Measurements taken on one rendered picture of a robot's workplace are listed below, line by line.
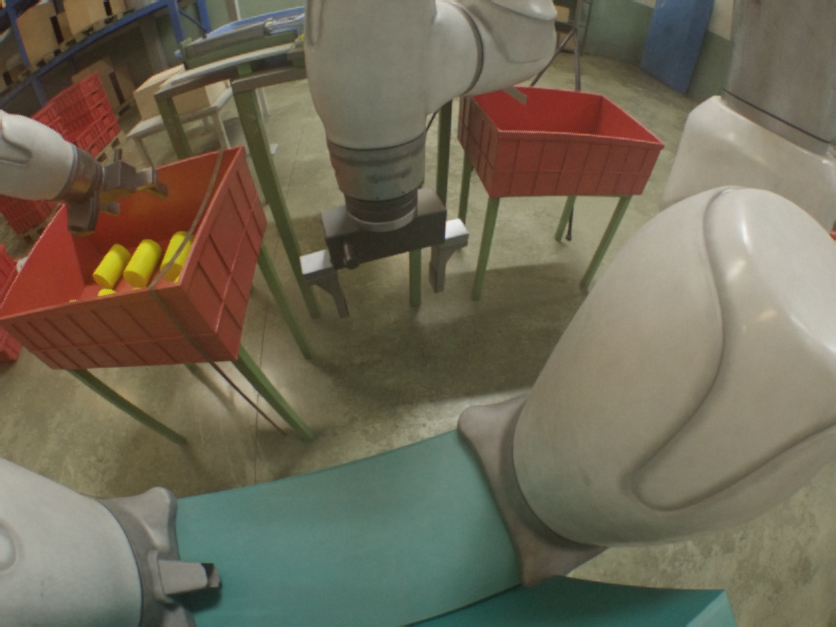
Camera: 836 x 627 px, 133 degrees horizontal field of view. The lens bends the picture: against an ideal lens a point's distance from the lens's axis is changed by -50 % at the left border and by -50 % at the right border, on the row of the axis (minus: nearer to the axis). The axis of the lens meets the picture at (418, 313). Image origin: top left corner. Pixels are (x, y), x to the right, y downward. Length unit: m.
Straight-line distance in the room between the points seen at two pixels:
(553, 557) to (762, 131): 0.35
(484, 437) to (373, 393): 0.97
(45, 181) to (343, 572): 0.57
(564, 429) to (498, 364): 1.17
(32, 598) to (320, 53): 0.40
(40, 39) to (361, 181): 6.87
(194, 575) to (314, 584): 0.10
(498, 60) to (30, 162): 0.55
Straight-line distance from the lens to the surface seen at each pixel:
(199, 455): 1.41
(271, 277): 1.01
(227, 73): 1.13
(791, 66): 0.29
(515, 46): 0.35
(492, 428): 0.32
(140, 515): 0.40
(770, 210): 0.17
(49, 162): 0.57
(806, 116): 0.30
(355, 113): 0.28
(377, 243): 0.38
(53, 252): 1.12
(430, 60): 0.28
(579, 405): 0.16
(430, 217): 0.38
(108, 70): 6.80
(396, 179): 0.32
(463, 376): 1.29
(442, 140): 1.33
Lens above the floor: 1.16
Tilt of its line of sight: 54 degrees down
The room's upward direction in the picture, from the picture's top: straight up
